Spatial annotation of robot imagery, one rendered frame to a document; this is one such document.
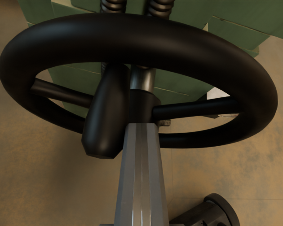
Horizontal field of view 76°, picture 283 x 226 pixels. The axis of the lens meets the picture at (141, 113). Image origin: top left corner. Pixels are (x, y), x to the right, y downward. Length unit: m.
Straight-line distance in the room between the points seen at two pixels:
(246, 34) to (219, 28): 0.05
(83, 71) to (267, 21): 0.40
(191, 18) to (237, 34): 0.17
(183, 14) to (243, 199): 1.25
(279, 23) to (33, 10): 0.40
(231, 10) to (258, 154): 1.24
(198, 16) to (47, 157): 0.96
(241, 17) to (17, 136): 1.04
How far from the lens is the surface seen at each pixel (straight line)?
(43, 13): 0.40
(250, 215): 1.39
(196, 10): 0.20
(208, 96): 0.54
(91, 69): 0.50
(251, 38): 0.39
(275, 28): 0.38
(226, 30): 0.36
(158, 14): 0.18
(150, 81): 0.24
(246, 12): 0.34
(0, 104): 1.19
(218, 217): 1.00
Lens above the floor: 1.02
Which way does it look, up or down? 67 degrees down
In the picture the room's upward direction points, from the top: 37 degrees clockwise
